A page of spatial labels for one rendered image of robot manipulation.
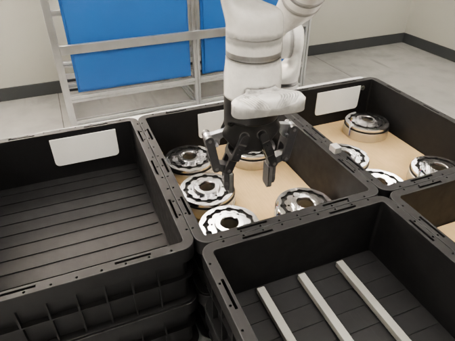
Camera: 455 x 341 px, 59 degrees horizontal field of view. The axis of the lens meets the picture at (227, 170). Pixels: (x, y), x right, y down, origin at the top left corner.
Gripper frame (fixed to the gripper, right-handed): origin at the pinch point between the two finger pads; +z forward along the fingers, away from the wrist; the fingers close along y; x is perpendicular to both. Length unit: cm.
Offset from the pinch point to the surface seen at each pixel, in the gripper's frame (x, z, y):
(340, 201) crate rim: 6.9, 1.7, -12.2
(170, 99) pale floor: -242, 95, -19
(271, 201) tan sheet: -7.5, 11.7, -7.5
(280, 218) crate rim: 7.9, 1.7, -2.2
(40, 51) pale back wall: -280, 61, 70
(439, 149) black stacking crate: -10.5, 8.6, -46.5
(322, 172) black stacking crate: -6.5, 6.3, -16.7
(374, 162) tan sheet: -13.9, 11.7, -33.5
